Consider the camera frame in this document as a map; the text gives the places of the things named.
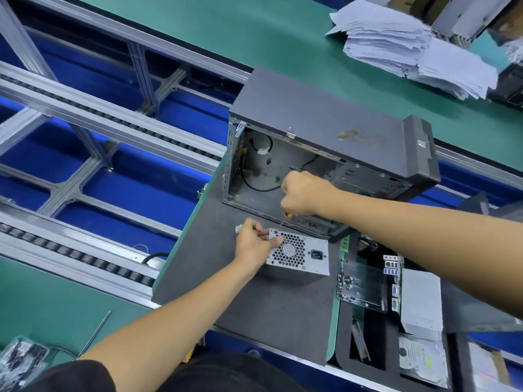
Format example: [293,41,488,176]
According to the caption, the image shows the person's right hand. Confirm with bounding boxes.
[279,170,339,218]

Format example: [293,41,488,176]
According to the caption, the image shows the person's left hand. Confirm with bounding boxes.
[232,218,286,275]

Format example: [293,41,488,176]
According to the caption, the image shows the silver power supply unit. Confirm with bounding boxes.
[263,228,332,285]

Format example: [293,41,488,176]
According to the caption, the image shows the person's right forearm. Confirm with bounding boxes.
[327,187,523,319]

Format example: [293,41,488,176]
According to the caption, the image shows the person's left forearm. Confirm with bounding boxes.
[77,261,256,392]

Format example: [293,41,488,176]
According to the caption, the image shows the person's black trousers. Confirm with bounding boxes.
[154,350,308,392]

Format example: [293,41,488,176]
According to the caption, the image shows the person's black shirt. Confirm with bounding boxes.
[23,359,118,392]

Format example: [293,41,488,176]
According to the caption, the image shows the dark grey foam mat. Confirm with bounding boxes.
[151,153,342,366]

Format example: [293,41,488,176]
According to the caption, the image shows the grey computer tower case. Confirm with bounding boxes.
[221,66,443,242]

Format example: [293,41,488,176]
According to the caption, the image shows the clear plastic tray with screws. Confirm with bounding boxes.
[336,257,388,313]

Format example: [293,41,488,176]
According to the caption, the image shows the green motherboard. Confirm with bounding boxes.
[334,234,406,314]

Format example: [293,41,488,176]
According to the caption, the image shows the silver optical drive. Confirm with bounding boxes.
[399,268,445,342]

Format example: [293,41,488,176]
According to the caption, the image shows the black foam tray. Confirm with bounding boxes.
[334,234,523,392]

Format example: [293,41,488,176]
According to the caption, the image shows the stack of white papers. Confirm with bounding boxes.
[326,0,500,101]

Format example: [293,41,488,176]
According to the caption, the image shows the dark grey case side panel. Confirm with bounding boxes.
[442,190,523,334]

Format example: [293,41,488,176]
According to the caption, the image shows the silver hard drive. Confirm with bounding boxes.
[398,334,451,388]

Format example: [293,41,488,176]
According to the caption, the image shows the black cardboard box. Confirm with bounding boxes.
[489,60,523,110]

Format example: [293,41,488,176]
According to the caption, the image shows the hard disk drive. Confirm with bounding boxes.
[469,342,513,391]

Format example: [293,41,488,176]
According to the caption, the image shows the clear plastic screw box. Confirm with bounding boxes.
[0,336,51,389]

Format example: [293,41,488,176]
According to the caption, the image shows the aluminium conveyor frame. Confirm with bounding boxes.
[0,0,523,372]

